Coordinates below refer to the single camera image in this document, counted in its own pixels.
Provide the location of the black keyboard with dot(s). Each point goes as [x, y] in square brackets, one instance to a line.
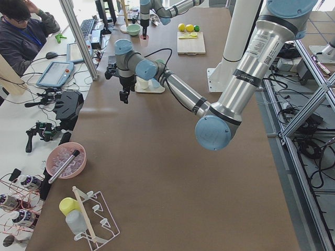
[86, 27]

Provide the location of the pink plastic cup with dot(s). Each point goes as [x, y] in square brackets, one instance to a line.
[144, 40]

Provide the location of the light blue plastic cup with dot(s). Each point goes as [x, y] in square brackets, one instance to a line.
[155, 83]

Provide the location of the aluminium frame post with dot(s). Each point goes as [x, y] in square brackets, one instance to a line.
[68, 9]

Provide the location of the black computer mouse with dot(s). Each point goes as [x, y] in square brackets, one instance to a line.
[51, 55]

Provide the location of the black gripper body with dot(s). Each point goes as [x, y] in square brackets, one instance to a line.
[143, 23]
[127, 83]

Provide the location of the whole yellow lemon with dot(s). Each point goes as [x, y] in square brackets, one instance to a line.
[181, 27]
[189, 28]

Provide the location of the wooden cutting board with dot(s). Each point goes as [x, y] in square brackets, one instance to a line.
[191, 46]

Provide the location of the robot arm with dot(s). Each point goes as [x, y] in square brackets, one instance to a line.
[257, 32]
[164, 14]

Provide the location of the near teach pendant tablet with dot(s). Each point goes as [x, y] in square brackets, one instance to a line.
[56, 74]

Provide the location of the teach pendant tablet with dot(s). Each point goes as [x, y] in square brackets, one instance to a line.
[73, 53]
[56, 74]

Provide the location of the green bowl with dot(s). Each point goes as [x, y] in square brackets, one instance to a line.
[133, 29]

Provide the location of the lower whole yellow lemon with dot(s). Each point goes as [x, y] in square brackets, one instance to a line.
[181, 27]

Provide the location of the yellow capped bottle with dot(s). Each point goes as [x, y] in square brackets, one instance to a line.
[73, 215]

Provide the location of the beige rabbit tray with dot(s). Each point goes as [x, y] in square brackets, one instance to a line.
[150, 89]

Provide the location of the far teach pendant tablet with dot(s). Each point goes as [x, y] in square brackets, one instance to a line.
[73, 53]

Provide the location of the white wire rack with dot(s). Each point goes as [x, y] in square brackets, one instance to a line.
[101, 225]

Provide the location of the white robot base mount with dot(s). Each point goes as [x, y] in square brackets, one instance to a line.
[244, 16]

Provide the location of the green plastic cup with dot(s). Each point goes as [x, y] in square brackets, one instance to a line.
[160, 62]

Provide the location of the metal tube in bowl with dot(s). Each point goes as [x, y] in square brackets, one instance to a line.
[57, 174]

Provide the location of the cream plastic cup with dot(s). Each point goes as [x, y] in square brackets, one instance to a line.
[144, 84]

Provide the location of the upper whole yellow lemon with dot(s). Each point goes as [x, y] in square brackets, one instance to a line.
[189, 28]

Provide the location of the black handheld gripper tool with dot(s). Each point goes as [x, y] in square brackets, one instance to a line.
[45, 130]

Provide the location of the metal scoop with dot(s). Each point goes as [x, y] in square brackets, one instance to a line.
[154, 19]

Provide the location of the seated person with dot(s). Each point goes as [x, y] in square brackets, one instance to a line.
[24, 29]

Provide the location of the wooden stand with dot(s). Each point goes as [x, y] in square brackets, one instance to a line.
[123, 16]

